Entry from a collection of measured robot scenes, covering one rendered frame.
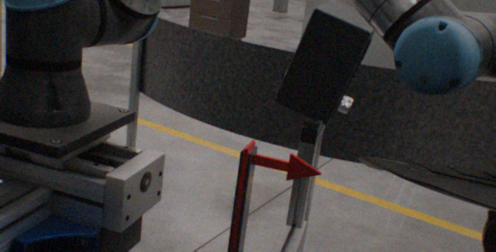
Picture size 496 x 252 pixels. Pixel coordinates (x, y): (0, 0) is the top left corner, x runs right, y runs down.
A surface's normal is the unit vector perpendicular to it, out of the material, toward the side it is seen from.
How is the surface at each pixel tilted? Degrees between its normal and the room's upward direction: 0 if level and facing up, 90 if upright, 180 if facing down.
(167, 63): 90
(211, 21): 90
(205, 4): 90
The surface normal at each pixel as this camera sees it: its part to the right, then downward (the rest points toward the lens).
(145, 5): 0.71, 0.29
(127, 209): 0.94, 0.21
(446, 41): -0.55, 0.18
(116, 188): -0.32, 0.24
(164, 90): -0.75, 0.10
